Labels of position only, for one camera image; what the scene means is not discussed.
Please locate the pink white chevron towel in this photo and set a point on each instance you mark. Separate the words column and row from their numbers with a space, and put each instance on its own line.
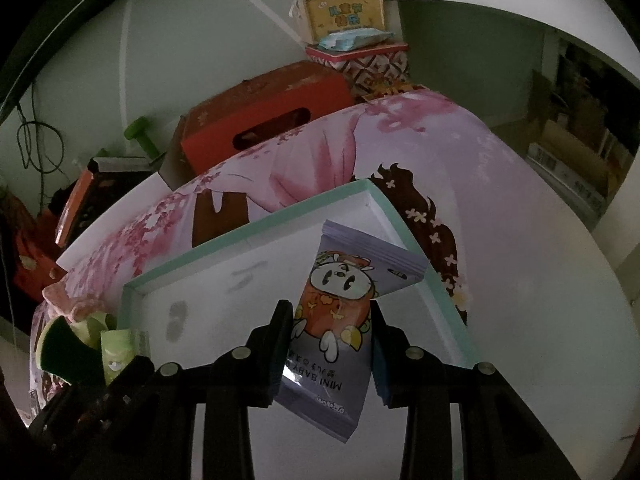
column 75, row 309

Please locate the green dumbbell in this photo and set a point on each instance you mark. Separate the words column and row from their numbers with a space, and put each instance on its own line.
column 137, row 131

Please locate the yellow gift box with handle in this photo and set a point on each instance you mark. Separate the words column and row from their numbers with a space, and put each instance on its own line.
column 316, row 19

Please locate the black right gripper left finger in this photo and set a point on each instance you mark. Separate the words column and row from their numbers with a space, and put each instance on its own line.
column 245, row 377

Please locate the red patterned tin box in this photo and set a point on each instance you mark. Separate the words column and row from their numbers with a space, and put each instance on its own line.
column 369, row 70

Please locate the purple baby wipes pack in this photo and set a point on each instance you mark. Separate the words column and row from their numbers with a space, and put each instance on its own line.
column 326, row 376

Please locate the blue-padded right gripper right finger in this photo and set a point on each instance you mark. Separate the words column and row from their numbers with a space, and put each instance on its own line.
column 409, row 377

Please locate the light green cloth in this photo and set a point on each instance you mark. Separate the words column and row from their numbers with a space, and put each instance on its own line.
column 63, row 344

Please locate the cartoon printed bed sheet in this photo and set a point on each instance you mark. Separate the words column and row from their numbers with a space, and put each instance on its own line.
column 538, row 296

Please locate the red cardboard box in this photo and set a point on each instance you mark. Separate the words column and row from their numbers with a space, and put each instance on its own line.
column 252, row 112

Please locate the red tote bag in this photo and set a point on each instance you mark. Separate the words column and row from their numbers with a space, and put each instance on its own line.
column 32, row 249

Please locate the orange black box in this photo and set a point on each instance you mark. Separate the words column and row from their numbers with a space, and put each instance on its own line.
column 102, row 183

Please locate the blue wipes pack on tin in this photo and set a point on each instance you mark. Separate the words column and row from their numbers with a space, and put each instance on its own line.
column 353, row 39

